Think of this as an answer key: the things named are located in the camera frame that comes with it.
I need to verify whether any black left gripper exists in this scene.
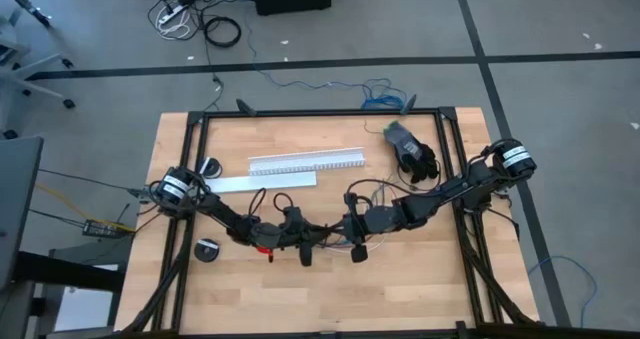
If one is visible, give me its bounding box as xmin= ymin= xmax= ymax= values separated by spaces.
xmin=272 ymin=206 xmax=333 ymax=268

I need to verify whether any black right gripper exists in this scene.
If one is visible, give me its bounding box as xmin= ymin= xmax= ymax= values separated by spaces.
xmin=333 ymin=193 xmax=401 ymax=264

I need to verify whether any white slotted cable duct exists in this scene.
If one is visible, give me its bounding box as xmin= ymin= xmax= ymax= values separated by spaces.
xmin=248 ymin=147 xmax=366 ymax=176

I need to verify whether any white duct cover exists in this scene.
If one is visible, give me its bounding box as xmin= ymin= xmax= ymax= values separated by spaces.
xmin=204 ymin=171 xmax=319 ymax=194

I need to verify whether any grey metal mounting plate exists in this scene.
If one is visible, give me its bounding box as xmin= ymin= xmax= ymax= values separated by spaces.
xmin=127 ymin=186 xmax=157 ymax=203

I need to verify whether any small black device box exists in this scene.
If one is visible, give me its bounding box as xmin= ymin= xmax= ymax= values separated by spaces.
xmin=82 ymin=219 xmax=134 ymax=239

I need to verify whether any black bench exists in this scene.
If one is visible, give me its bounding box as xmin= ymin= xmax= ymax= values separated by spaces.
xmin=0 ymin=248 xmax=126 ymax=339

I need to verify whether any white power strip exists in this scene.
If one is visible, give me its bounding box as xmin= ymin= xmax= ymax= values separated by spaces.
xmin=157 ymin=3 xmax=189 ymax=28

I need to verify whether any grey desk top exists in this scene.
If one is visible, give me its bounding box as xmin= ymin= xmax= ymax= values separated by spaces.
xmin=0 ymin=136 xmax=45 ymax=290

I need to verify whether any grey office chair base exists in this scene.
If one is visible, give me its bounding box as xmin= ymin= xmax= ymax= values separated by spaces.
xmin=0 ymin=8 xmax=76 ymax=111

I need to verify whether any black metal stand leg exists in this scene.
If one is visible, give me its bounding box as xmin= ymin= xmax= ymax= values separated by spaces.
xmin=0 ymin=0 xmax=54 ymax=29

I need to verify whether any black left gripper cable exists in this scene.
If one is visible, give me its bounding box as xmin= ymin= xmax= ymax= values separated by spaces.
xmin=248 ymin=187 xmax=297 ymax=216

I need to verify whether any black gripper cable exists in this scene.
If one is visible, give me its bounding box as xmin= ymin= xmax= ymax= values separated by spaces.
xmin=343 ymin=178 xmax=427 ymax=198
xmin=248 ymin=187 xmax=297 ymax=216

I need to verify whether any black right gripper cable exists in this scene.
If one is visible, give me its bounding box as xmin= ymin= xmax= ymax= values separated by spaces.
xmin=343 ymin=178 xmax=427 ymax=198

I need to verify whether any blue network cable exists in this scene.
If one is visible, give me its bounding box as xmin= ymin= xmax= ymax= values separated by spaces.
xmin=244 ymin=8 xmax=407 ymax=111

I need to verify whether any black floor cable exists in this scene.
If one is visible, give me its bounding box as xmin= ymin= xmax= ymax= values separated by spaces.
xmin=199 ymin=8 xmax=225 ymax=113

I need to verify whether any coiled black cable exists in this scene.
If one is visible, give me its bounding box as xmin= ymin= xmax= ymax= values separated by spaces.
xmin=203 ymin=16 xmax=243 ymax=49

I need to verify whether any blue floor cable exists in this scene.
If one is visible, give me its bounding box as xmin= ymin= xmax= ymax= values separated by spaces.
xmin=527 ymin=255 xmax=599 ymax=328

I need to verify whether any yellow floor cable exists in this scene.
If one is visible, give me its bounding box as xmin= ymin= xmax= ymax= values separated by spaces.
xmin=35 ymin=182 xmax=136 ymax=233

